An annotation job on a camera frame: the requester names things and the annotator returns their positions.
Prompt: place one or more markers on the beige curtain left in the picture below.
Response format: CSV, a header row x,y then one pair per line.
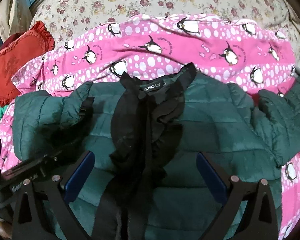
x,y
15,17

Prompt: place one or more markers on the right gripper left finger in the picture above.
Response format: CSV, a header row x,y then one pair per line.
x,y
61,185

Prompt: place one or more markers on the red heart ruffled pillow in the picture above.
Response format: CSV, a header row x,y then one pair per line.
x,y
18,50

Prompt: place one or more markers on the dark green puffer jacket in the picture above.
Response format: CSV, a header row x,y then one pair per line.
x,y
145,136

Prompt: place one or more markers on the floral quilt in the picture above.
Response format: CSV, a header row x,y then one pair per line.
x,y
66,19

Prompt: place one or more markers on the pink penguin blanket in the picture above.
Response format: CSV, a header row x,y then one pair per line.
x,y
149,47

